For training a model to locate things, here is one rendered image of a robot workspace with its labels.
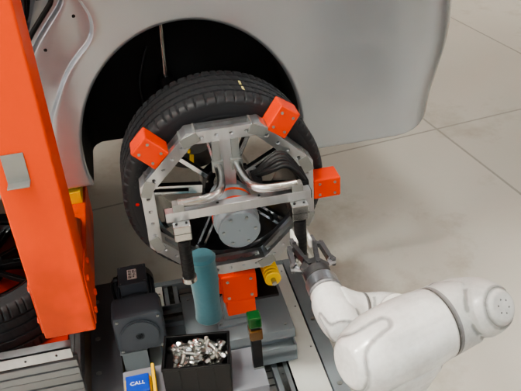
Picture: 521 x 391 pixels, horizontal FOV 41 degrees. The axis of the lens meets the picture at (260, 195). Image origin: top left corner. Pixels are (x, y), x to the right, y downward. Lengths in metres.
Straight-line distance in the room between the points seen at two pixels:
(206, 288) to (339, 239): 1.36
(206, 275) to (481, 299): 1.12
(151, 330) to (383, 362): 1.48
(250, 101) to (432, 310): 1.10
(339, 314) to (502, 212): 2.10
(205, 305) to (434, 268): 1.37
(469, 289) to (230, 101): 1.09
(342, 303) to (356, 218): 1.86
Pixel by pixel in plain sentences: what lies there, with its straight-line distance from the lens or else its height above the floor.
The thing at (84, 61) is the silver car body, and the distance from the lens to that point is 2.40.
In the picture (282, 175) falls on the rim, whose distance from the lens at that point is 2.46.
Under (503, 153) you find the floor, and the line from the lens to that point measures 4.24.
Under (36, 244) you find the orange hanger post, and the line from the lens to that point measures 2.11.
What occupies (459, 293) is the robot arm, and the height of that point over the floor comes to 1.24.
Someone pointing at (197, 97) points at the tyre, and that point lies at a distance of 2.12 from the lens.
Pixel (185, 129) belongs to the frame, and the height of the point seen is 1.12.
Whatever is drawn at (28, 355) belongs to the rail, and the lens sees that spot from 2.50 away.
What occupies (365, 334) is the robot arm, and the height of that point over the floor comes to 1.23.
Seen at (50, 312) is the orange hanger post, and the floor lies 0.63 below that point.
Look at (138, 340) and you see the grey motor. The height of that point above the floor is 0.30.
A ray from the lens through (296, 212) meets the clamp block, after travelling 1.98.
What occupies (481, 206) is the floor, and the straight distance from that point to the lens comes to 3.74.
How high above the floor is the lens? 2.05
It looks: 33 degrees down
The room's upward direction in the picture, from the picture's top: 4 degrees counter-clockwise
